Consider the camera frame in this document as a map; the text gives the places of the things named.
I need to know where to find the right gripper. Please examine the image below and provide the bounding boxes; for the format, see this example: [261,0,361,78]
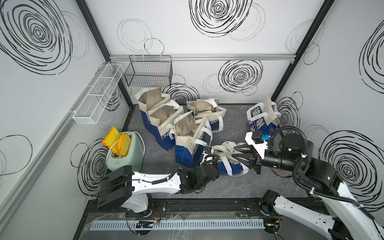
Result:
[229,140,298,172]

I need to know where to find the blue beige takeout bag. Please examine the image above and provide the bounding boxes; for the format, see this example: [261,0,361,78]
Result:
[187,98,227,132]
[168,111,213,168]
[200,141,249,177]
[148,100,184,151]
[246,96,281,135]
[135,88,171,134]

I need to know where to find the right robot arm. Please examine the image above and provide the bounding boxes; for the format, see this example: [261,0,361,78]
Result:
[232,129,384,240]

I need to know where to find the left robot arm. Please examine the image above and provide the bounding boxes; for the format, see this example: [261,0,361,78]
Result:
[97,159,219,214]

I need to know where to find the mint green toaster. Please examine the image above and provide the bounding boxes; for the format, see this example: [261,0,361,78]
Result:
[106,132,146,172]

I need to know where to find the front yellow toast slice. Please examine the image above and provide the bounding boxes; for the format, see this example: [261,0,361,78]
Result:
[118,133,131,157]

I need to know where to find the yellow toast slice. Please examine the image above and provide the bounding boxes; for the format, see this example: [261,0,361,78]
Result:
[118,133,131,157]
[102,127,121,148]

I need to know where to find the rear yellow toast slice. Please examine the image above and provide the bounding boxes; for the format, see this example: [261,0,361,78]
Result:
[102,127,121,148]

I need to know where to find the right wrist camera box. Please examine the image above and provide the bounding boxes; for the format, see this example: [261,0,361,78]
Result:
[245,131,269,160]

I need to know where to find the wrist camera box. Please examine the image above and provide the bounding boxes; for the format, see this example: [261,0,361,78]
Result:
[201,146,214,164]
[245,131,269,160]

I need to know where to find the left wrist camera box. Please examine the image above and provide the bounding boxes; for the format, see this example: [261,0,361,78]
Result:
[201,146,214,164]

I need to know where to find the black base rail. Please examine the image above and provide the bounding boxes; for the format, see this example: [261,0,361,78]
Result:
[83,198,268,218]

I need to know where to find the slotted grey cable duct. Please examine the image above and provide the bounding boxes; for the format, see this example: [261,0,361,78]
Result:
[89,219,265,231]

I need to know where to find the black wire basket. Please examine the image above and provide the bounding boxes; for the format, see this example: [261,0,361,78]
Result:
[124,55,173,88]

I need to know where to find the white wire mesh shelf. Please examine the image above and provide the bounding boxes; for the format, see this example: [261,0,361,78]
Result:
[73,63,124,125]

